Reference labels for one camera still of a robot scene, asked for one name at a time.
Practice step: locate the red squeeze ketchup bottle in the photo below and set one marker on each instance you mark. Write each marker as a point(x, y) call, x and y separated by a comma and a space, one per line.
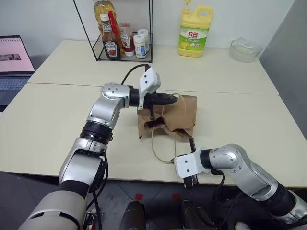
point(127, 40)

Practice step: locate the dark rounded shape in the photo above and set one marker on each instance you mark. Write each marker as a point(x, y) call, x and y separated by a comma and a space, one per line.
point(196, 215)
point(134, 215)

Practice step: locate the brown paper bag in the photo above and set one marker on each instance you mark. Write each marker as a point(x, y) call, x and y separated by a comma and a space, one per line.
point(184, 112)

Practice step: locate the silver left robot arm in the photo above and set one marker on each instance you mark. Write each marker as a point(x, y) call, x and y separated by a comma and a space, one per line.
point(105, 107)

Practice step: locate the yellow dish soap bottle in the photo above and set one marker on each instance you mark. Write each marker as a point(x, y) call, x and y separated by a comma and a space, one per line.
point(194, 36)

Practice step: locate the dark glass ketchup bottle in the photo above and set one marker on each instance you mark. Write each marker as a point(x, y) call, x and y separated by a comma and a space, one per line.
point(111, 49)

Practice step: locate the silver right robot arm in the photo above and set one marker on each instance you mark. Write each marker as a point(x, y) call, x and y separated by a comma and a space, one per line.
point(239, 163)

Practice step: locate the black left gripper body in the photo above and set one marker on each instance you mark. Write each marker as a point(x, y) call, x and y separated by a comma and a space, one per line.
point(158, 98)

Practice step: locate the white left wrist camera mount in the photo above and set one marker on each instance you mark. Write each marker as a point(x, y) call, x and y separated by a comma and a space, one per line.
point(148, 80)

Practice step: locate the grey laptop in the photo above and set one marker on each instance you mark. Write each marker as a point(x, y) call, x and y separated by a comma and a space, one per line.
point(14, 55)

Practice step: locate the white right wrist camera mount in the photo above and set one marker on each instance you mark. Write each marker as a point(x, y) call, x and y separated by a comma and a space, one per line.
point(189, 163)

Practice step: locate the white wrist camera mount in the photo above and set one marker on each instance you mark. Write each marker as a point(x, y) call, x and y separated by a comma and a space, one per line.
point(148, 80)
point(189, 163)

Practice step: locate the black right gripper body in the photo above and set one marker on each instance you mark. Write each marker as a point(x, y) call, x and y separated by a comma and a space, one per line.
point(191, 182)

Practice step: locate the yellow cooking oil bottle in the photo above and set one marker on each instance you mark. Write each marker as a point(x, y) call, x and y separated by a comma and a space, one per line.
point(103, 8)

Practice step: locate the clear glass bowl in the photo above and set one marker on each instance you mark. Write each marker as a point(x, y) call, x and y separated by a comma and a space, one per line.
point(244, 51)

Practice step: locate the white spice jar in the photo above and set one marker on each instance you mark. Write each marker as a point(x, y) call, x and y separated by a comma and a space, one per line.
point(144, 32)
point(140, 48)

